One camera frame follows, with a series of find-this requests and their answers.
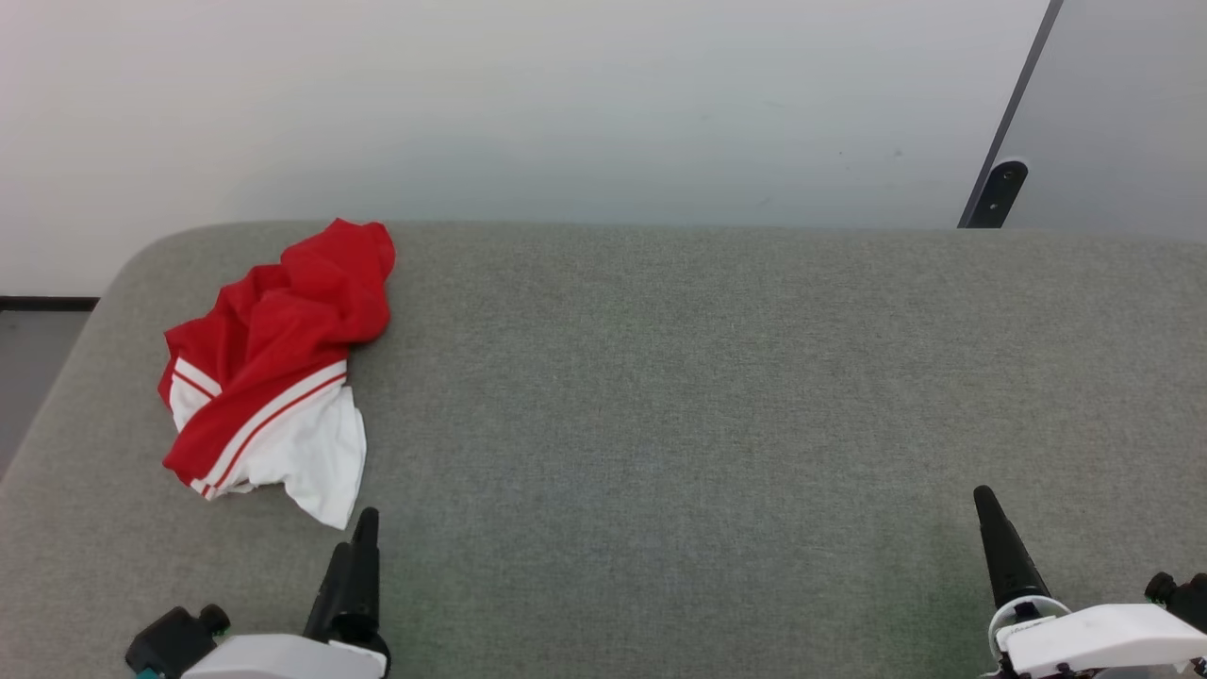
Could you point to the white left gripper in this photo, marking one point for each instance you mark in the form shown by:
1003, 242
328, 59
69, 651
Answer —
283, 658

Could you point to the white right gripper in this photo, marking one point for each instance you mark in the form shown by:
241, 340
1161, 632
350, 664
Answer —
1103, 639

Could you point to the red and white jersey shirt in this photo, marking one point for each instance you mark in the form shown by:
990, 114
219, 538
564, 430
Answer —
283, 321

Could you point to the grey-green fabric sofa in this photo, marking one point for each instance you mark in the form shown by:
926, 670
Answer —
707, 424

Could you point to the black baseboard strip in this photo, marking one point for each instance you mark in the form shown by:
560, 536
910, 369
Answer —
47, 304

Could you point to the grey door panel dark edge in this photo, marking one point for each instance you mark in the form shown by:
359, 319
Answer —
1122, 104

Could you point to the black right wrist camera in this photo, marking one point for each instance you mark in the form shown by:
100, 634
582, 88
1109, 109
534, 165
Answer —
1183, 599

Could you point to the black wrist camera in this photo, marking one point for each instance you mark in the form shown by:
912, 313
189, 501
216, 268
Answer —
170, 639
1183, 599

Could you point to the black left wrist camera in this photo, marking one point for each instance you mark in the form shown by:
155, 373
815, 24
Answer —
170, 639

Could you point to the black door bracket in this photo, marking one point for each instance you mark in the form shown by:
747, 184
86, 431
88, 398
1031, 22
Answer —
998, 193

